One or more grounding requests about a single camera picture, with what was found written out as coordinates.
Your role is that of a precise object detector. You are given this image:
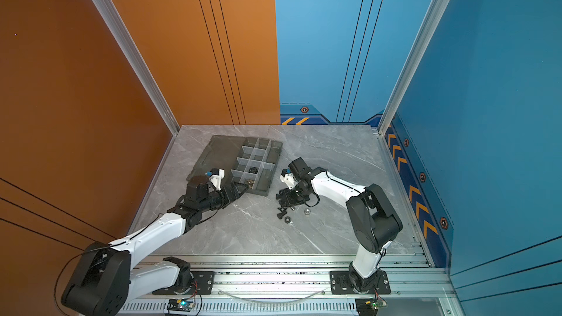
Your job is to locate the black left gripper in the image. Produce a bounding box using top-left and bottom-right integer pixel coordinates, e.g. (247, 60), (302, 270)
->
(199, 181), (249, 215)

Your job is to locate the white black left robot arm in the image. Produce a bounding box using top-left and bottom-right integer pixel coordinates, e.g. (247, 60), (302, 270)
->
(60, 175), (249, 315)

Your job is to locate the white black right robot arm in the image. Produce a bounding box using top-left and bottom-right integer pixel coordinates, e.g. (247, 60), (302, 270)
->
(276, 168), (403, 295)

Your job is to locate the pile of black nuts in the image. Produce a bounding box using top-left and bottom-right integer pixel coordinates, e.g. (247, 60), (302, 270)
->
(277, 206), (294, 219)

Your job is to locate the grey plastic organizer box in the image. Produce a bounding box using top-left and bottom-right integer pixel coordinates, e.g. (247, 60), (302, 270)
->
(187, 135), (282, 196)

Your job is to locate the left green circuit board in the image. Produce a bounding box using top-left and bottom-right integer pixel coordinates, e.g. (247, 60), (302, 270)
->
(166, 299), (196, 313)

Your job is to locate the right circuit board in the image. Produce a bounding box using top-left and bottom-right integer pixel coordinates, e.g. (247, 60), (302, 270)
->
(355, 298), (388, 316)

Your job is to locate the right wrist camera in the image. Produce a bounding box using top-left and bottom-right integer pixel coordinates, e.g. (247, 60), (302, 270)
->
(280, 157), (313, 189)

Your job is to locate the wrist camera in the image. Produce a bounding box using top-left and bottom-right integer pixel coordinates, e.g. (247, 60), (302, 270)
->
(206, 168), (225, 191)
(280, 157), (313, 189)

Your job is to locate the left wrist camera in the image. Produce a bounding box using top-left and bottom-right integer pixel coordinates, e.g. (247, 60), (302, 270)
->
(206, 168), (225, 191)

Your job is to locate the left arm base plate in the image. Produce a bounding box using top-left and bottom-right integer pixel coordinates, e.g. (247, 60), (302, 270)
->
(152, 271), (215, 296)

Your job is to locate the aluminium front rail frame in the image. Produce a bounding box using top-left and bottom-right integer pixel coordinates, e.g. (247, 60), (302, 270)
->
(78, 252), (466, 316)

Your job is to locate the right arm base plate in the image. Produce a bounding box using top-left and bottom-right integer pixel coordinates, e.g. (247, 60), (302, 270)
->
(329, 269), (392, 295)

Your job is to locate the left aluminium corner post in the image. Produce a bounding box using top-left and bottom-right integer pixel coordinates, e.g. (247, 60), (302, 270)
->
(92, 0), (180, 137)

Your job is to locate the aluminium corner post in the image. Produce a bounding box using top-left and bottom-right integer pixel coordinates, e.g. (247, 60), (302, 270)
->
(378, 0), (450, 136)
(92, 0), (180, 137)

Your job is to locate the right aluminium corner post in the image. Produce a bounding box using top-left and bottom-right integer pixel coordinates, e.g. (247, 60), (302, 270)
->
(378, 0), (450, 136)

